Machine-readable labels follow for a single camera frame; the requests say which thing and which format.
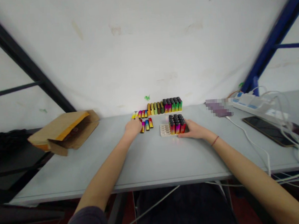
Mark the row of yellow orange lighters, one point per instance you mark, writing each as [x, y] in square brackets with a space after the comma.
[155, 108]

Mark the white power strip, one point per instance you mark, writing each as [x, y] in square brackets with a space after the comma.
[258, 104]

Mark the person's right hand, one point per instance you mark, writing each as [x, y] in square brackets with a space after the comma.
[197, 131]

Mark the black bag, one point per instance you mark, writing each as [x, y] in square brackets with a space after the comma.
[5, 144]

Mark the open brown cardboard box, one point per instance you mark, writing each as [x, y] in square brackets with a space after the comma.
[64, 133]

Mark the full block of rainbow lighters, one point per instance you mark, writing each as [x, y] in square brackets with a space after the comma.
[172, 105]

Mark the blue metal shelf frame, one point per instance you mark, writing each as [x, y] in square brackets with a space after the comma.
[271, 41]

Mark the black smartphone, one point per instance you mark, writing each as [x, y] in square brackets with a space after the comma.
[268, 131]

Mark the person's legs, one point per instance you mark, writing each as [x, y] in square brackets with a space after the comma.
[183, 208]

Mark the person's left fingers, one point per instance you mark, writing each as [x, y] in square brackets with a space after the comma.
[138, 124]

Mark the person's left hand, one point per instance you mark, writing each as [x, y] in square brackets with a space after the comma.
[132, 128]

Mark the group of black-capped rainbow lighters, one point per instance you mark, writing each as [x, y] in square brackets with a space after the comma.
[176, 124]

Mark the rainbow lighter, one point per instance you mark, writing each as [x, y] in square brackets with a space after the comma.
[140, 114]
[146, 113]
[142, 129]
[143, 114]
[151, 122]
[147, 125]
[134, 115]

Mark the white plastic lighter tray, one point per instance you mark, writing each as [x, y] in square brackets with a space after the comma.
[165, 130]

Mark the black metal shelf frame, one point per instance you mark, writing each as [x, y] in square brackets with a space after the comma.
[22, 69]

